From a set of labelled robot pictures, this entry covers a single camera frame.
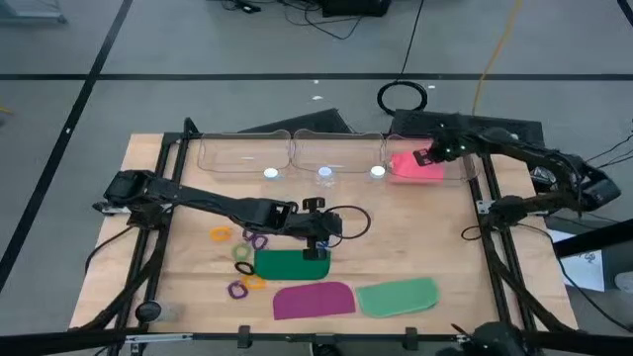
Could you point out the black metal beam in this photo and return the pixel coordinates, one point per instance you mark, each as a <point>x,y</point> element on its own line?
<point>593,240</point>

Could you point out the flat black panel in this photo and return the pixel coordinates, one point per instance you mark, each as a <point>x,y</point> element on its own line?
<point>306,123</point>

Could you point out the green coil wristband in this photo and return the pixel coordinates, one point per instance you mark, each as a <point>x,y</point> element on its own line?
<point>233,251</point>

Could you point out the magenta cloth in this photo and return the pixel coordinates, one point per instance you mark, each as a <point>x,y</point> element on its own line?
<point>314,301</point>

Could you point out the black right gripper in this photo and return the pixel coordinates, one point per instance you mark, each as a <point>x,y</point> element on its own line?
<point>445,146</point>

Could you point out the light green cloth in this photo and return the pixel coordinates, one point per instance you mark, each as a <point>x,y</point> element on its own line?
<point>398,296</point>

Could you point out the clear bottle white cap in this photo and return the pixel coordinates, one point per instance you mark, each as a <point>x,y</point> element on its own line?
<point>325,171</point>
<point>271,172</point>
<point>377,171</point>

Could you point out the blue coil wristband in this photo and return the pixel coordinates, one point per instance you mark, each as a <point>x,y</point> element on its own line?
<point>322,245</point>

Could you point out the grey metal platform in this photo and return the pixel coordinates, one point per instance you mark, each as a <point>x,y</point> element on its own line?
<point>29,12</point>

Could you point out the black power adapter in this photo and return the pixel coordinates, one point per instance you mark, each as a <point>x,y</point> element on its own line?
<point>247,7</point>

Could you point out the purple coil wristband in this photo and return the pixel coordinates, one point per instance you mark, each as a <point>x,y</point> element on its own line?
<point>265,242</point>
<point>230,290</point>
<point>245,234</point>

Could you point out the black-capped cylinder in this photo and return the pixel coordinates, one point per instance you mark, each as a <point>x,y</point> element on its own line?
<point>148,311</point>

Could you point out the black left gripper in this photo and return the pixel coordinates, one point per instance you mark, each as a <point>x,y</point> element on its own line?
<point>306,222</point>

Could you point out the white paper sheet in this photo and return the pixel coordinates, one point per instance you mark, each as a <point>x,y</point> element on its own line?
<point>586,269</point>

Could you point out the black metal rig frame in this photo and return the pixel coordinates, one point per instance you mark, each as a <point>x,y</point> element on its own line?
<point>222,337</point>

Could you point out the black frame clamp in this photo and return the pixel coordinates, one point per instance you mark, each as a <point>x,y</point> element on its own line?
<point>244,337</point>
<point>410,338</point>

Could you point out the clear plastic bin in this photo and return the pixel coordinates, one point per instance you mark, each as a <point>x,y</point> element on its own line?
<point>242,153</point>
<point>336,153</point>
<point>400,144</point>

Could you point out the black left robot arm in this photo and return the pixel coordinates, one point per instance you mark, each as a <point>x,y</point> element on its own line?
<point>207,200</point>

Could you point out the dark green cloth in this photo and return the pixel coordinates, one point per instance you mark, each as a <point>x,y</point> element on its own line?
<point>292,265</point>

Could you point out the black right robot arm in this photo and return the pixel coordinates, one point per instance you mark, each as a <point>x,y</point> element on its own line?
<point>544,158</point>

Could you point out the yellow coil wristband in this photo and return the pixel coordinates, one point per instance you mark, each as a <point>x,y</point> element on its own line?
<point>248,282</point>

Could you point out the pink cloth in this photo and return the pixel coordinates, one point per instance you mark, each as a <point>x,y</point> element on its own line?
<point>415,173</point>

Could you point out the silver metal bracket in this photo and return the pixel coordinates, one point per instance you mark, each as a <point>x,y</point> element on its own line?
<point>158,338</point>
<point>465,339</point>

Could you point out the large black case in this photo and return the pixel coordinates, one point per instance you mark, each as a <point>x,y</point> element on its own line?
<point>420,123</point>

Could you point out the black equipment box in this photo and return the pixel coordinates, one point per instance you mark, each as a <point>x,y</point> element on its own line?
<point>356,6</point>

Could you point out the black coil wristband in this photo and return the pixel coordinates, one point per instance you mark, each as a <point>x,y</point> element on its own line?
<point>237,268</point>

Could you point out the orange coil wristband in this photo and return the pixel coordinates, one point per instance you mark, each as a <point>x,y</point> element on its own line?
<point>213,234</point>

